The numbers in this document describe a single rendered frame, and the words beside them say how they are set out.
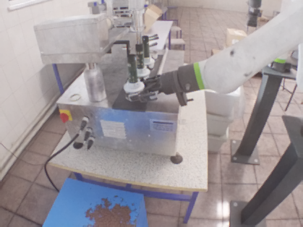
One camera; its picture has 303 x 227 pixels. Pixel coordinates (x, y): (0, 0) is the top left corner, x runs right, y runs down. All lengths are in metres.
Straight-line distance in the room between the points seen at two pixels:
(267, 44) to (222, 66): 0.13
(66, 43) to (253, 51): 0.56
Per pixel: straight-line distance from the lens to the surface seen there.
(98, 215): 0.93
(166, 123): 0.69
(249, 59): 0.47
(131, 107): 0.67
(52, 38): 0.71
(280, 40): 0.50
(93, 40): 0.63
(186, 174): 0.82
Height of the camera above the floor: 1.43
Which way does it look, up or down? 37 degrees down
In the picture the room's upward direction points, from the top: 2 degrees counter-clockwise
